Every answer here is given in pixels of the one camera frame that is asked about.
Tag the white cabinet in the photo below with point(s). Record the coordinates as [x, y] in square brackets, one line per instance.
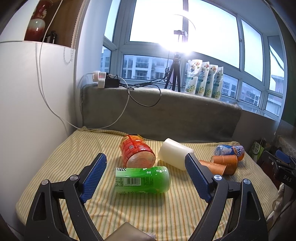
[36, 94]

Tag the far copper paper cup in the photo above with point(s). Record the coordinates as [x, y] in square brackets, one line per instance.
[230, 161]

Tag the blue orange plastic cup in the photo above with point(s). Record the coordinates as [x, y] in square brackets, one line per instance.
[238, 151]

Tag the black power adapter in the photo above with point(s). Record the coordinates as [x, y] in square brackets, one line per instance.
[111, 81]

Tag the red white vase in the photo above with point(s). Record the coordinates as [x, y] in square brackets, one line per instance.
[36, 26]

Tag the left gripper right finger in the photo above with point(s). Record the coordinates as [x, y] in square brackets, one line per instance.
[246, 219]

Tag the copper paper cup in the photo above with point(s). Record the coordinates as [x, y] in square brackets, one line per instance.
[230, 161]
[216, 169]

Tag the green plastic cup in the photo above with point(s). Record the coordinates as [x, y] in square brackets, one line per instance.
[153, 180]

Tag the red orange plastic cup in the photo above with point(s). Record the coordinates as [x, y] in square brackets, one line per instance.
[136, 153]

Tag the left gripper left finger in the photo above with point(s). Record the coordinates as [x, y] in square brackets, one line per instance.
[45, 220]

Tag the black tripod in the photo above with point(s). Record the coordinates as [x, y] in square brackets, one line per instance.
[173, 75]

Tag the dark small bottle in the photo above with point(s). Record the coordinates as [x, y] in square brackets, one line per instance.
[51, 37]

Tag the white plastic cup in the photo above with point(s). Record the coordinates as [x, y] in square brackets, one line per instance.
[173, 153]

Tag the near copper paper cup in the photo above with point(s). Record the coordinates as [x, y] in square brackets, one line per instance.
[216, 169]

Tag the green snack bag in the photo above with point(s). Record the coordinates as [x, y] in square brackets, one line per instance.
[257, 148]

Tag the white power strip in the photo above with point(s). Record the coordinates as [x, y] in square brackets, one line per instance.
[102, 78]

